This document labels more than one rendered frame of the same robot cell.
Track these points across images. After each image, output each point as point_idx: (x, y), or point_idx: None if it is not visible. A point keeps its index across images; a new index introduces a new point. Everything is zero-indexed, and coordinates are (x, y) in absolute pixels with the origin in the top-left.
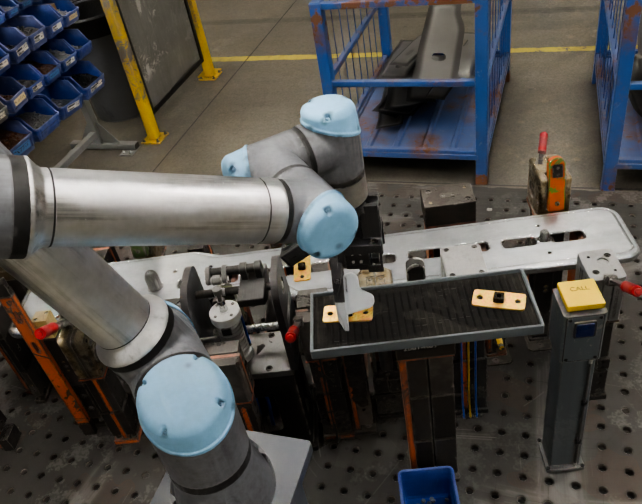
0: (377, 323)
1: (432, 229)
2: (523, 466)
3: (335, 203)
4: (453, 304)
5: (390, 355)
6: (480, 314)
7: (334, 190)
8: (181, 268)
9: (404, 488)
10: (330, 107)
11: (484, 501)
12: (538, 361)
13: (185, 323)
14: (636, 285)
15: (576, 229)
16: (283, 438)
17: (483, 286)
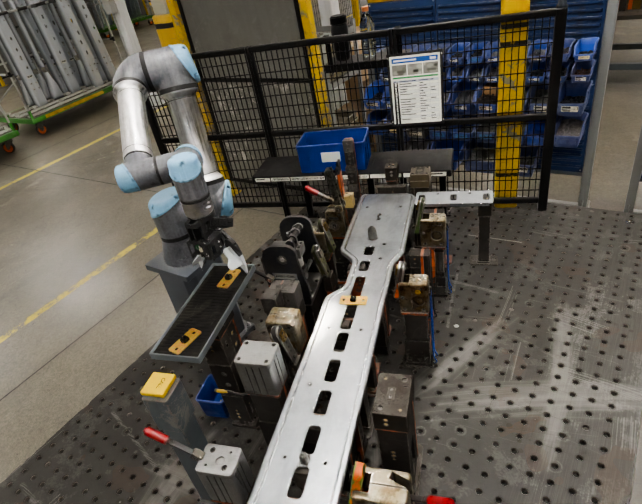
0: (212, 289)
1: (362, 382)
2: None
3: (115, 169)
4: (199, 321)
5: (285, 362)
6: (182, 330)
7: (125, 169)
8: (385, 246)
9: None
10: (175, 158)
11: (213, 434)
12: None
13: None
14: (147, 428)
15: (302, 494)
16: (195, 269)
17: (202, 337)
